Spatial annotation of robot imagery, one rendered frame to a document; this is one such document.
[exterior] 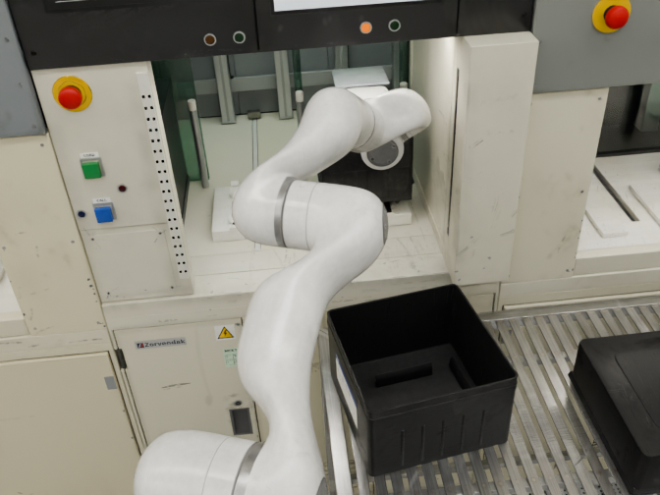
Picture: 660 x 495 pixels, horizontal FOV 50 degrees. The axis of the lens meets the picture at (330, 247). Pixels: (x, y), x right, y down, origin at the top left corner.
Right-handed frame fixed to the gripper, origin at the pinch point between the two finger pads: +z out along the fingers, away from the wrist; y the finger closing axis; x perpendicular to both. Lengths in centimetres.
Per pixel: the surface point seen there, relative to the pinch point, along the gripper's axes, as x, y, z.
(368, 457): -37, -9, -73
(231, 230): -28.8, -32.9, -11.3
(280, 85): -22, -18, 54
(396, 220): -30.8, 6.7, -10.6
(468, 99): 11.2, 15.0, -34.9
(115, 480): -91, -71, -31
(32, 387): -55, -82, -31
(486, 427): -37, 13, -70
